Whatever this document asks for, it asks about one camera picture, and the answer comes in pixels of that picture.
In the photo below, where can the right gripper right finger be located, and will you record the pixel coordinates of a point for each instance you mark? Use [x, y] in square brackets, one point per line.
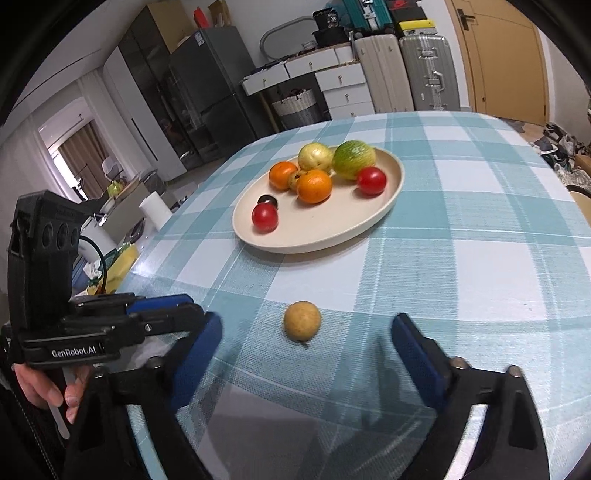
[511, 443]

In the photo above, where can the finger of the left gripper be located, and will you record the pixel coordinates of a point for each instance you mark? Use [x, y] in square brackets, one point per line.
[185, 317]
[158, 303]

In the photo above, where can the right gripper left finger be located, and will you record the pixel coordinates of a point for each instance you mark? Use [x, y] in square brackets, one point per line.
[103, 444]

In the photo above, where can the brown round fruit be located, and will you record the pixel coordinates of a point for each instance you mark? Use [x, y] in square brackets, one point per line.
[301, 321]

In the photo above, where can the dark plum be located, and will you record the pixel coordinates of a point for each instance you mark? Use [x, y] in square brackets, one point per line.
[268, 199]

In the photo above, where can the left hand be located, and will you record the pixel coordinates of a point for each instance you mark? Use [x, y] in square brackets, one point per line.
[42, 392]

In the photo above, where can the yellow bag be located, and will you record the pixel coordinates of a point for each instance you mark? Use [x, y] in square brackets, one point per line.
[119, 263]

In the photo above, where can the white paper roll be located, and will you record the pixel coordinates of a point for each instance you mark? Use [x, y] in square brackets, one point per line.
[155, 210]

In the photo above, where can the beige round plate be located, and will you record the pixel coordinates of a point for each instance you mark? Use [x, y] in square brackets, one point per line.
[304, 228]

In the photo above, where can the left orange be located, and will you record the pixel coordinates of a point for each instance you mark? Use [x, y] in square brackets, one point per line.
[279, 175]

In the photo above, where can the orange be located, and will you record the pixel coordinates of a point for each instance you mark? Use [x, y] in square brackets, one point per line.
[314, 187]
[279, 175]

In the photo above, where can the small yellow pear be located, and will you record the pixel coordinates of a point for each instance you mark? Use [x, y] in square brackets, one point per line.
[293, 179]

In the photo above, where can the right orange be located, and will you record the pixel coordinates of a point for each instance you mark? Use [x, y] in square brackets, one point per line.
[314, 187]

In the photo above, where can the teal plaid tablecloth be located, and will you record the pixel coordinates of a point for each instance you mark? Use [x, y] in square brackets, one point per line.
[484, 249]

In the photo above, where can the yellow apple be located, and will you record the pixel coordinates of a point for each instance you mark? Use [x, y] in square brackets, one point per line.
[315, 156]

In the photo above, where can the green melon fruit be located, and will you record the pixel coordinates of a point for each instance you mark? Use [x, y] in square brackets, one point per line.
[352, 156]

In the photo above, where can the small red tomato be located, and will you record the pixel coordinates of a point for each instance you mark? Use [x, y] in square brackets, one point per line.
[371, 181]

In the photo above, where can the woven laundry basket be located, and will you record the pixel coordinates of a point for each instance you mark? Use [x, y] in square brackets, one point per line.
[299, 109]

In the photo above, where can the black refrigerator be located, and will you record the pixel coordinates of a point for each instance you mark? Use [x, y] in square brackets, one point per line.
[210, 66]

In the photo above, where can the white drawer desk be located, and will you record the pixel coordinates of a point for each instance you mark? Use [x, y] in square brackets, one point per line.
[338, 73]

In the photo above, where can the beige suitcase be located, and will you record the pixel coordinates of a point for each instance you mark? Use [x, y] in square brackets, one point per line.
[386, 74]

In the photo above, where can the teal suitcase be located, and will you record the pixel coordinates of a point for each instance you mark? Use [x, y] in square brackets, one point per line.
[369, 16]

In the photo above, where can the silver suitcase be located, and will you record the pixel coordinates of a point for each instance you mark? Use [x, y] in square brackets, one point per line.
[431, 72]

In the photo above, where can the shoe boxes stack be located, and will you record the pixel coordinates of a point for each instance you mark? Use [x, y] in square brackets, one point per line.
[410, 18]

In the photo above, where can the wooden door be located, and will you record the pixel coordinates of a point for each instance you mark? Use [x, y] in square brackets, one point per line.
[504, 60]

